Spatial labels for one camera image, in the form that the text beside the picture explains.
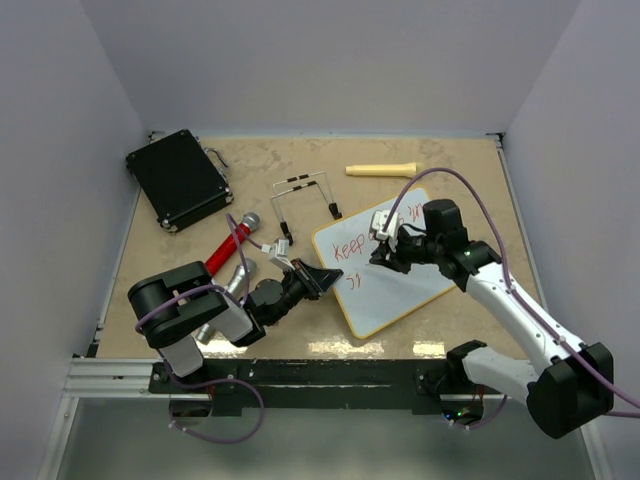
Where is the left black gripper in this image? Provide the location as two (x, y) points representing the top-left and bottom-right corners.
(266, 258), (342, 326)

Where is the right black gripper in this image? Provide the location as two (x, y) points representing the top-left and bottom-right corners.
(370, 228), (442, 275)

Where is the yellow framed whiteboard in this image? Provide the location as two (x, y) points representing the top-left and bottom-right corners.
(311, 185), (457, 340)

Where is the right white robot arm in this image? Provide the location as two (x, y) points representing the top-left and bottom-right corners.
(370, 199), (614, 439)

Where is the red glitter toy microphone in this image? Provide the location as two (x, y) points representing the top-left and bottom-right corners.
(205, 212), (261, 276)

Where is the cream toy microphone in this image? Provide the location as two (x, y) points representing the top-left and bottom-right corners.
(345, 162), (425, 178)

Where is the silver toy microphone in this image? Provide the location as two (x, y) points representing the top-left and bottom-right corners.
(195, 259), (257, 345)

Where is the black carrying case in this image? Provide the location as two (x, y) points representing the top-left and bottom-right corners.
(125, 129), (234, 233)

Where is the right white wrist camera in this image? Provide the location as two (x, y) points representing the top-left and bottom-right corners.
(369, 210), (400, 250)

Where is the wire whiteboard stand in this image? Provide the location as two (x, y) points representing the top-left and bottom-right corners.
(270, 171), (343, 245)

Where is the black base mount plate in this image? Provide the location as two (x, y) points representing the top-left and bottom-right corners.
(149, 359), (478, 416)

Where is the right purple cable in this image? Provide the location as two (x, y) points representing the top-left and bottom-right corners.
(382, 167), (640, 431)

